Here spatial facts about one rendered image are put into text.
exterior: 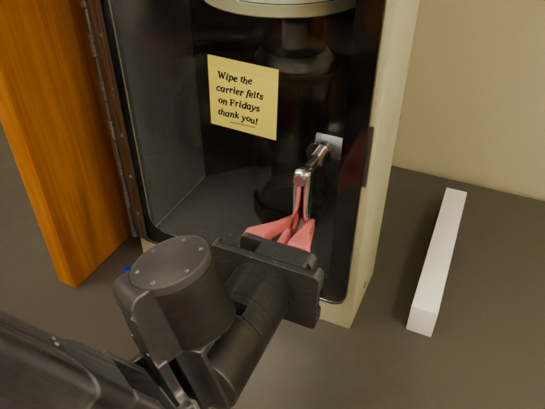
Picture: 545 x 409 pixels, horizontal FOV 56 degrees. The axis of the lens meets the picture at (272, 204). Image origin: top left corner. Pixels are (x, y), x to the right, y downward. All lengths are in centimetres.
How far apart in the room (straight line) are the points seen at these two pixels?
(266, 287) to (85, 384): 16
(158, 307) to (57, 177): 37
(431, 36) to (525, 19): 14
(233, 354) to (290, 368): 26
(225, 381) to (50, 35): 43
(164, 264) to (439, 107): 69
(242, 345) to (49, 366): 14
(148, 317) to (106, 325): 37
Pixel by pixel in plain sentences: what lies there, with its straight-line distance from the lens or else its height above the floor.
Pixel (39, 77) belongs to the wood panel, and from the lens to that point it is 63.
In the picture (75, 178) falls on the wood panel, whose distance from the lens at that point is 70.
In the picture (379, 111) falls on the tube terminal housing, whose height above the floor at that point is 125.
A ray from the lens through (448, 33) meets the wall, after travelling 90.
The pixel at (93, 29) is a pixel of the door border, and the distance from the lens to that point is 60.
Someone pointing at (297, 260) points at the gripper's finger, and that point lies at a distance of 43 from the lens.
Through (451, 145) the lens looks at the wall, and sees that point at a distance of 98.
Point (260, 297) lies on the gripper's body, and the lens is 41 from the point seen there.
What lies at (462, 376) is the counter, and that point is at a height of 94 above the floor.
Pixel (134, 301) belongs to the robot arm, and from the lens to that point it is 33.
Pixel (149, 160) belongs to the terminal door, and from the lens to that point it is 64.
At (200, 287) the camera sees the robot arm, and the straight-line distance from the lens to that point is 34.
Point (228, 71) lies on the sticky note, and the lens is 51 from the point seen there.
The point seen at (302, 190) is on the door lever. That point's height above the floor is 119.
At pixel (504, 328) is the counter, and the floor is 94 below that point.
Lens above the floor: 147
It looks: 38 degrees down
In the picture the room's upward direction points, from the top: straight up
